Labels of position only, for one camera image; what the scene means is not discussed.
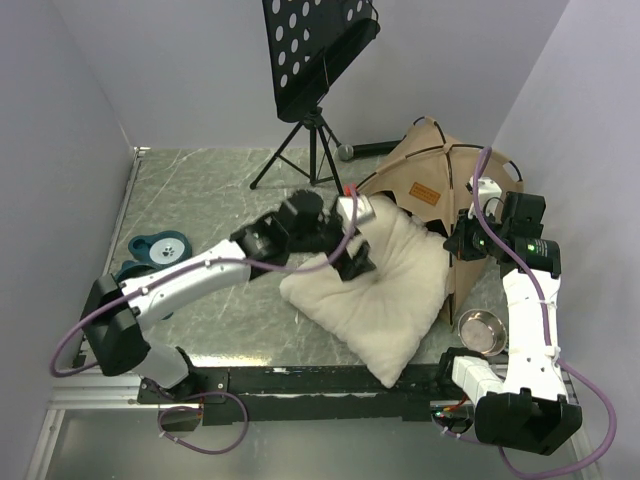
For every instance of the tan pet tent fabric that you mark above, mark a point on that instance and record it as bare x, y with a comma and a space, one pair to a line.
500, 168

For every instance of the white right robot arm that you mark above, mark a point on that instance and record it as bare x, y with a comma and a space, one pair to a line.
528, 410

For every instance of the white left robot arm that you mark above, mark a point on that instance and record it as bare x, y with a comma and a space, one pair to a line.
118, 315

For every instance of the teal pet bowl holder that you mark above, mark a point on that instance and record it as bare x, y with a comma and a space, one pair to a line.
140, 265

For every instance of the cream white pillow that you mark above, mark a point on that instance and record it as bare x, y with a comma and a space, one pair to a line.
383, 315

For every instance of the black music stand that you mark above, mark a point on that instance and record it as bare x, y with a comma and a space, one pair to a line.
311, 43

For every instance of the black microphone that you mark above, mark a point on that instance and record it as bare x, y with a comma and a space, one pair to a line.
365, 150

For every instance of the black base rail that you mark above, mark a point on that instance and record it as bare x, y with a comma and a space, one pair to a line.
298, 393

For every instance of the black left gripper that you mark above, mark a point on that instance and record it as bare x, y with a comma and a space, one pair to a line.
361, 263

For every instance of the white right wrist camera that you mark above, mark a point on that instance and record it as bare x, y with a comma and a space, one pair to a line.
485, 190

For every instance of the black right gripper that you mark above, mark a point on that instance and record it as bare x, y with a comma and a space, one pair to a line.
458, 245

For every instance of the orange leather tent label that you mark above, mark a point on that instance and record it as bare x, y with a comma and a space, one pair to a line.
424, 193

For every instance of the steel pet bowl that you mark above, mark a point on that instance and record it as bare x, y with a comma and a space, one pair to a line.
483, 332

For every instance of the white paw print bowl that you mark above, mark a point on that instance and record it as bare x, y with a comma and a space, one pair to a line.
168, 251

